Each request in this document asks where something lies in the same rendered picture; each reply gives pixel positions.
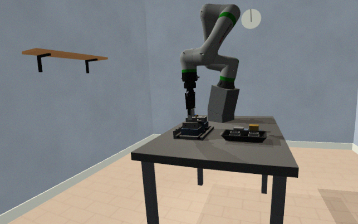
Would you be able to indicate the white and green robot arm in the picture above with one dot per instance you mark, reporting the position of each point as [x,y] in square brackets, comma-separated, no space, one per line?
[217,22]

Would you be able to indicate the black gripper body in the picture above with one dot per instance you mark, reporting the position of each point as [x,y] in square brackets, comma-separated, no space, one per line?
[189,86]

